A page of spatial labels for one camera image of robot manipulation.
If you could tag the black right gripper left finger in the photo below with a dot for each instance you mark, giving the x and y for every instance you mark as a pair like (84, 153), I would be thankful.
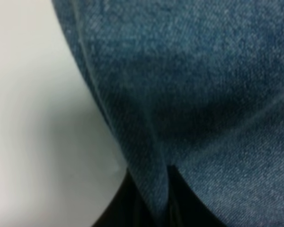
(127, 209)

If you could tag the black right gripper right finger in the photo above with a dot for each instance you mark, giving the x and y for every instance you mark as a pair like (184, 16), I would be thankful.
(185, 208)

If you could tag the children's blue denim shorts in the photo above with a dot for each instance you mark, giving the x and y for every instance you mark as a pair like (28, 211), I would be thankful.
(195, 84)

